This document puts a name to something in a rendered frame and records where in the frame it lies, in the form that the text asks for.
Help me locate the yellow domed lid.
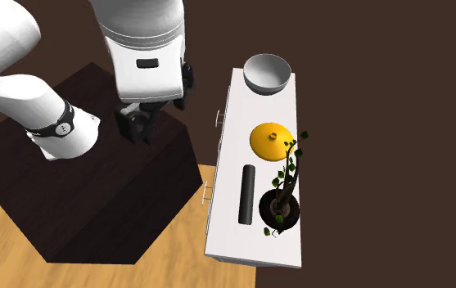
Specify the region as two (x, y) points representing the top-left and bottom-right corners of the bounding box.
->
(249, 121), (296, 163)

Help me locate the potted plant in dark pot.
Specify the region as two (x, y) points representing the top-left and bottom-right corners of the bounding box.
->
(258, 130), (310, 238)

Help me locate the dark robot stand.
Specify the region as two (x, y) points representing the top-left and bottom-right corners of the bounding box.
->
(0, 61), (204, 265)

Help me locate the grey bowl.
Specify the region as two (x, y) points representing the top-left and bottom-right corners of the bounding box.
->
(242, 53), (293, 97)

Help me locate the black cylinder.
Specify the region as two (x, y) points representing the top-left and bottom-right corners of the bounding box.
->
(237, 164), (257, 226)

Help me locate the white chest of drawers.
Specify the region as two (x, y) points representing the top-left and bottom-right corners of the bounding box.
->
(201, 67), (303, 269)

